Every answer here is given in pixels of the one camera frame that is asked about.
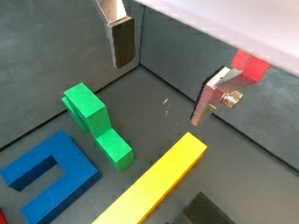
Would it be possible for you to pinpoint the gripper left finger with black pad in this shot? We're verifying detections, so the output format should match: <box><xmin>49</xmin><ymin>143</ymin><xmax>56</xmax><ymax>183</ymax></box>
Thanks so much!
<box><xmin>92</xmin><ymin>0</ymin><xmax>136</xmax><ymax>68</ymax></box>

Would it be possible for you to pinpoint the red base board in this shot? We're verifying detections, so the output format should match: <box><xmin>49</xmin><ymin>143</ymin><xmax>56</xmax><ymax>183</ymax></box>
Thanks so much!
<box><xmin>231</xmin><ymin>50</ymin><xmax>270</xmax><ymax>82</ymax></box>

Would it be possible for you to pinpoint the blue U-shaped block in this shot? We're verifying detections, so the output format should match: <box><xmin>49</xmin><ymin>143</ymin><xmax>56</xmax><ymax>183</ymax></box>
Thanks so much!
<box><xmin>0</xmin><ymin>129</ymin><xmax>102</xmax><ymax>224</ymax></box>

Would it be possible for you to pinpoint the yellow long bar block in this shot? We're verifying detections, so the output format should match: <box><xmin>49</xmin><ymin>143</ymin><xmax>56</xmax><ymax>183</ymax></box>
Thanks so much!
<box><xmin>91</xmin><ymin>132</ymin><xmax>207</xmax><ymax>224</ymax></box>

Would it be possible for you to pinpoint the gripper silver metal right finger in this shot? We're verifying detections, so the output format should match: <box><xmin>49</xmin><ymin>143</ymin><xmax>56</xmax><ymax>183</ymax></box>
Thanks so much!
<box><xmin>191</xmin><ymin>66</ymin><xmax>255</xmax><ymax>126</ymax></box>

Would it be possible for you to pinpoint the green stepped block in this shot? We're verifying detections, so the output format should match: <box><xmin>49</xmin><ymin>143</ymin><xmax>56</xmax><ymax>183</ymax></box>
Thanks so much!
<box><xmin>61</xmin><ymin>83</ymin><xmax>134</xmax><ymax>172</ymax></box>

